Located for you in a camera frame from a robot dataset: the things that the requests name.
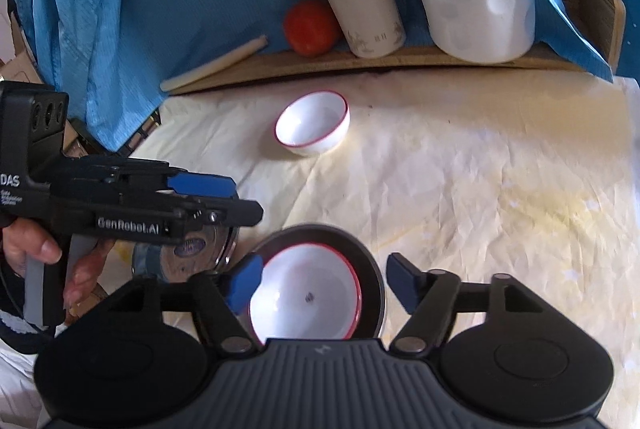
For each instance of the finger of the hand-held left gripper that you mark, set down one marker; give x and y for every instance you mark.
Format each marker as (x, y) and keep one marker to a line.
(200, 185)
(225, 213)

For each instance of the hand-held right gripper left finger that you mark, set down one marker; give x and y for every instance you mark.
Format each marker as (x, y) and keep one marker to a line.
(245, 284)

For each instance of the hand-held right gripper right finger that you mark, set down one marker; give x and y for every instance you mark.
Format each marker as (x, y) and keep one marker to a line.
(405, 284)

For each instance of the stainless steel bowl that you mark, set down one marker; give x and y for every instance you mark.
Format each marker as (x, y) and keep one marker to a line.
(372, 279)

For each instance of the stainless steel plate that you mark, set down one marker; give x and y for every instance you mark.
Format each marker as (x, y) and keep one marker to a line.
(185, 254)

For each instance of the white bowl with red rim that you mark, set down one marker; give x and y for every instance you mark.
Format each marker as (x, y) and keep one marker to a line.
(305, 294)
(312, 121)

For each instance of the person's left hand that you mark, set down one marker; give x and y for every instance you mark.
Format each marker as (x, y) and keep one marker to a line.
(32, 249)

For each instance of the cream table cloth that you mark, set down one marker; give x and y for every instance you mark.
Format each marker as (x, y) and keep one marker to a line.
(475, 209)

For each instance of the wooden rolling pin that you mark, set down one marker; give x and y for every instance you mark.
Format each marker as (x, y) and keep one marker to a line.
(215, 64)

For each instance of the red tomato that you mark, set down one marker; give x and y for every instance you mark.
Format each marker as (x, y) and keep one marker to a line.
(310, 29)

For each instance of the wooden shelf board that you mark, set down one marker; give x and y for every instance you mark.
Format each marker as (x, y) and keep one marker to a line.
(400, 64)

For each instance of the white thermos cup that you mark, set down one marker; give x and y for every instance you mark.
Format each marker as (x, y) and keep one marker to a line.
(367, 9)

